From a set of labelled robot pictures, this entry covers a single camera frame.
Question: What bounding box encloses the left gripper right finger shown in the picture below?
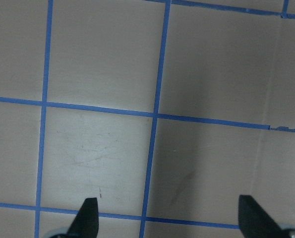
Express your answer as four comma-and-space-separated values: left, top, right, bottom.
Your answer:
238, 195, 295, 238

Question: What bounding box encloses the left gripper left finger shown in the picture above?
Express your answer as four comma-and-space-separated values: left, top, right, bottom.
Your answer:
44, 197, 99, 238

